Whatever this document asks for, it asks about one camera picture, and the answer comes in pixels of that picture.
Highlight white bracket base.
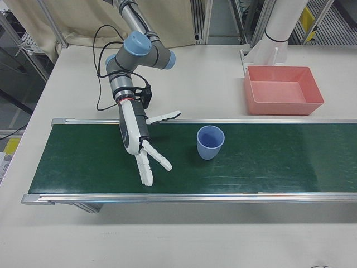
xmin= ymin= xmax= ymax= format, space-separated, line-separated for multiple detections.
xmin=239 ymin=39 xmax=288 ymax=72

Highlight green conveyor belt, aluminium rails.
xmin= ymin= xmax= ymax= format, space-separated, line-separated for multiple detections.
xmin=21 ymin=117 xmax=357 ymax=206

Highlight blue plastic cup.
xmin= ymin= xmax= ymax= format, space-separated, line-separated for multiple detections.
xmin=196 ymin=125 xmax=225 ymax=161

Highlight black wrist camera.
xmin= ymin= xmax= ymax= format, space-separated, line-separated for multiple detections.
xmin=133 ymin=85 xmax=153 ymax=109

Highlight aluminium frame post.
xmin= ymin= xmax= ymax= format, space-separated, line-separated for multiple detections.
xmin=36 ymin=0 xmax=70 ymax=49

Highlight white cylindrical column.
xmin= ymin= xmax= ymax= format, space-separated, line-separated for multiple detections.
xmin=263 ymin=0 xmax=309 ymax=42

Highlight white wire rack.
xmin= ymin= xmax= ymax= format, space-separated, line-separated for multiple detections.
xmin=18 ymin=30 xmax=40 ymax=54

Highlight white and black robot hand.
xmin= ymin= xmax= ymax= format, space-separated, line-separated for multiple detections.
xmin=118 ymin=99 xmax=182 ymax=187

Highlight aluminium conveyor leg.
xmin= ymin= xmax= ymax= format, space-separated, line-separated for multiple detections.
xmin=69 ymin=203 xmax=103 ymax=215

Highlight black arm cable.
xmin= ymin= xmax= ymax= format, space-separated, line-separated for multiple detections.
xmin=93 ymin=25 xmax=153 ymax=111

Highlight pink plastic box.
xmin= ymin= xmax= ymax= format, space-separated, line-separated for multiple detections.
xmin=244 ymin=65 xmax=325 ymax=116

